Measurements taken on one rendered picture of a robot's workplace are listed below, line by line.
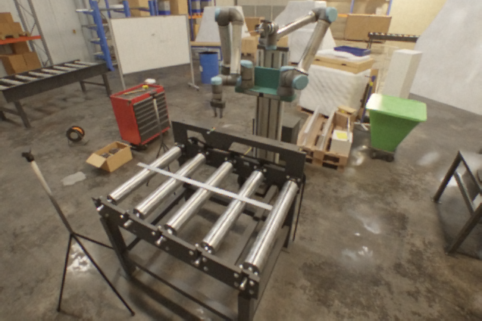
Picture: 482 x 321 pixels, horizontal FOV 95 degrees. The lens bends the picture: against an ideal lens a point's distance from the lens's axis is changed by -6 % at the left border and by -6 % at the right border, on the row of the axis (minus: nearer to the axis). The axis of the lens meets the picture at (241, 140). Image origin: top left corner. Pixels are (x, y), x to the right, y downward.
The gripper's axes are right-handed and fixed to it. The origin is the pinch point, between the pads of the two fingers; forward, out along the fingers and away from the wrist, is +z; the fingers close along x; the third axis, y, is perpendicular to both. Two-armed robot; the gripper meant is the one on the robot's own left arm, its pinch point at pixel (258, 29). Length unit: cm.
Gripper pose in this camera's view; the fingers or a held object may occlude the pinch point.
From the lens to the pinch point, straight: 181.8
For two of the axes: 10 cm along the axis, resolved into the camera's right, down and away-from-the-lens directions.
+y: 8.9, 2.3, -3.9
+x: 0.0, 8.6, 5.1
